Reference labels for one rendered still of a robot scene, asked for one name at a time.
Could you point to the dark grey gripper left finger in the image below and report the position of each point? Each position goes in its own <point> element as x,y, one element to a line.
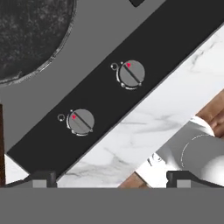
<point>43,178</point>

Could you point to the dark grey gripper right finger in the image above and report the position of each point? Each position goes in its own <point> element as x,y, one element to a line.
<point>178,177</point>

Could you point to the white grey rounded cylinder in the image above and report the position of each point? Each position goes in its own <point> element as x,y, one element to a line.
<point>201,154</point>

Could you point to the dark brown wooden bar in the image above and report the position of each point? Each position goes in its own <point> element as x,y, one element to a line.
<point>2,145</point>

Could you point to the grey hob knob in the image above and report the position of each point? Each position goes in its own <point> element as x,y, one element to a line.
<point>132,73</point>
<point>81,122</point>

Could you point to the black round pan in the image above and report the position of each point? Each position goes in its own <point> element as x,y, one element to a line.
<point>29,35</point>

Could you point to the grey hob with black panel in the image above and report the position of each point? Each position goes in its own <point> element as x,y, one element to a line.
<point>122,43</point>

